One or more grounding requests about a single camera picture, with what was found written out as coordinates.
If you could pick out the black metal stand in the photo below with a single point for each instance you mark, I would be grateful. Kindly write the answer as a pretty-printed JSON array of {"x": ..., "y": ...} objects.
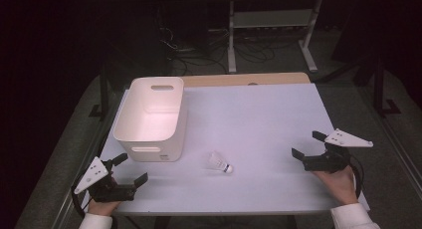
[
  {"x": 379, "y": 86},
  {"x": 103, "y": 89}
]

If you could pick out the white plastic storage bin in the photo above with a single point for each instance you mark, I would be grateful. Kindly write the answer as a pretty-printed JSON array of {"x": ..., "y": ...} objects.
[{"x": 149, "y": 122}]

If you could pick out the wooden table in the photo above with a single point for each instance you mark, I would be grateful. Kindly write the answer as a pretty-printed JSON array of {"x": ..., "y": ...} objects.
[{"x": 245, "y": 79}]

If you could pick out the white metal desk frame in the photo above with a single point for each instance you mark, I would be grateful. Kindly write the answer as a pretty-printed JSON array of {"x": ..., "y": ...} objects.
[{"x": 272, "y": 18}]

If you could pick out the person's left hand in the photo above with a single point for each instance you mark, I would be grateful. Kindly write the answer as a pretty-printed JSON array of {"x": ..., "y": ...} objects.
[{"x": 101, "y": 208}]

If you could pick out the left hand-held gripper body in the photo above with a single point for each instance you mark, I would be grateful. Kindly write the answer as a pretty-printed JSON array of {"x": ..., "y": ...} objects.
[{"x": 99, "y": 185}]

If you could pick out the white feather shuttlecock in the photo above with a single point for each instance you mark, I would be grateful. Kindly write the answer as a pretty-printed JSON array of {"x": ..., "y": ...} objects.
[{"x": 219, "y": 162}]

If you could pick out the white table board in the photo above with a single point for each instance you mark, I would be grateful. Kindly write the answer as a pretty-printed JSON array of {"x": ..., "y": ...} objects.
[{"x": 252, "y": 122}]

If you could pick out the person's right hand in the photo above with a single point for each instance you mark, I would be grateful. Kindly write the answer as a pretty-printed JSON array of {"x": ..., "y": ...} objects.
[{"x": 341, "y": 185}]

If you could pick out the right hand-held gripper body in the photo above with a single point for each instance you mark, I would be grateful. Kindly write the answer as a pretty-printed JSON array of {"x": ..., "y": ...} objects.
[{"x": 326, "y": 162}]

